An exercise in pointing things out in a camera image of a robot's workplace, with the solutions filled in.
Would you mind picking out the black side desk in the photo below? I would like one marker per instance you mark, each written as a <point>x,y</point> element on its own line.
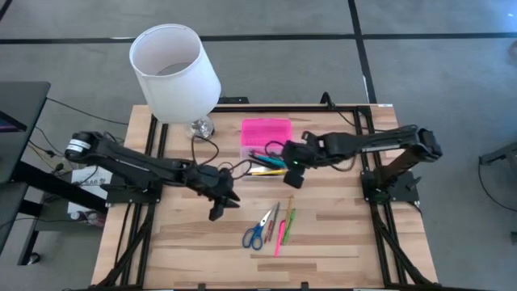
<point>20,105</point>

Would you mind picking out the white cardboard box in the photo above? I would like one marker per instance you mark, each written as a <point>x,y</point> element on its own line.
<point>101,174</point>

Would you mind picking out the black power strip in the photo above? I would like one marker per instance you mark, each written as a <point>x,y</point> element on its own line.
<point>234,100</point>

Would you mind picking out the thick black pen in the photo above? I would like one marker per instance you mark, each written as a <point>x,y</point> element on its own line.
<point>258,158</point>

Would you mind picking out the light green marker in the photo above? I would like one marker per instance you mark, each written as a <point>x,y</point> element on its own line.
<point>292,216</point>

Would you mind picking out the pink highlighter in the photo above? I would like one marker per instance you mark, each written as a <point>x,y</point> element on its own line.
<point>279,240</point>

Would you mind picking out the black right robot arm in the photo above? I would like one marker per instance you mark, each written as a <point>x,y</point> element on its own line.
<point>375,139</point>

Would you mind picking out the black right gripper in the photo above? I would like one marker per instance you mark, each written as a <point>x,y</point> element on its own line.
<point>315,149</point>

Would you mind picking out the white shade table lamp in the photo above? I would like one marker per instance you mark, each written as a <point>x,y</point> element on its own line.
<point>177,97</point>

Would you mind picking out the grey metal stand leg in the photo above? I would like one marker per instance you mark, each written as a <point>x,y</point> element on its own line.
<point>501,153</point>

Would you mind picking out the black aluminium table frame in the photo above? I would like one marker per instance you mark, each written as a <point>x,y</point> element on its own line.
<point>282,108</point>

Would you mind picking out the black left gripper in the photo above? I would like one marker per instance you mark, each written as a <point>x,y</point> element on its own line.
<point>212,182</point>

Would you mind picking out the grey pen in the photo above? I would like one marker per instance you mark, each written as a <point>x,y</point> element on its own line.
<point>276,214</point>

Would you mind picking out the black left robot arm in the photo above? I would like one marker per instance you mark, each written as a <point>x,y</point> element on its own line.
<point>129,161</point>

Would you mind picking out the teal marker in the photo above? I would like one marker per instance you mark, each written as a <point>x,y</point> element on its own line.
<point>272,161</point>

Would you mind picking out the clear plastic supply box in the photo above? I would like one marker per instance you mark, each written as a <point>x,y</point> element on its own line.
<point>244,167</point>

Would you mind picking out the yellow highlighter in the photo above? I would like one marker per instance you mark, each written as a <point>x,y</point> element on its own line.
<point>268,173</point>

